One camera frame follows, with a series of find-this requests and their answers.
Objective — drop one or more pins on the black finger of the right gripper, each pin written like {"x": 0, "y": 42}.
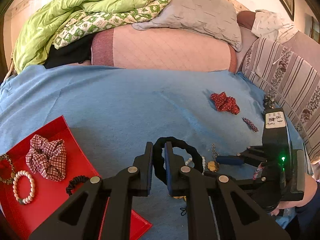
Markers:
{"x": 229, "y": 160}

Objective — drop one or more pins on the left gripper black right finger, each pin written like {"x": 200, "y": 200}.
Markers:
{"x": 216, "y": 207}

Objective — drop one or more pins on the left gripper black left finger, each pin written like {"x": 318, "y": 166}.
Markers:
{"x": 101, "y": 208}

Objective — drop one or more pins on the gold round pendant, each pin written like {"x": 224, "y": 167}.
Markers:
{"x": 213, "y": 165}

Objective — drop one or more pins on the red plaid scrunchie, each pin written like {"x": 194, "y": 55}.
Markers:
{"x": 48, "y": 158}

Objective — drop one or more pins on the red jewelry tray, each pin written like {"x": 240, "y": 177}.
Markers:
{"x": 23, "y": 219}

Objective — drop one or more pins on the small purple hair clip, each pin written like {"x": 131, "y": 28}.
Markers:
{"x": 250, "y": 124}

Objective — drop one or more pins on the red dotted scrunchie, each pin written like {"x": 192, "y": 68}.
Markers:
{"x": 224, "y": 103}

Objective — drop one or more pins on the black grey scrunchie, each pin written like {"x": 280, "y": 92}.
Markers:
{"x": 268, "y": 102}

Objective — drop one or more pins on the striped floral sofa cover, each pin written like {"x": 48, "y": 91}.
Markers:
{"x": 292, "y": 82}

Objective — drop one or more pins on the blue bed blanket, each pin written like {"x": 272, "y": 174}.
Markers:
{"x": 113, "y": 113}

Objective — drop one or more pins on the white patterned cloth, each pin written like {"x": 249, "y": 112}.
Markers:
{"x": 273, "y": 26}

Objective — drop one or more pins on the pink bolster cushion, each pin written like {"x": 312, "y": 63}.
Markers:
{"x": 161, "y": 48}

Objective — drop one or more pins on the grey pillow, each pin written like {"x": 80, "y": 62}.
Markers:
{"x": 215, "y": 18}

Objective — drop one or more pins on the black folded cloth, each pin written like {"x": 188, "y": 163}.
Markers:
{"x": 76, "y": 52}

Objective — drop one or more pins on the green quilted comforter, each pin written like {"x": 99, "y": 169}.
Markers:
{"x": 62, "y": 22}

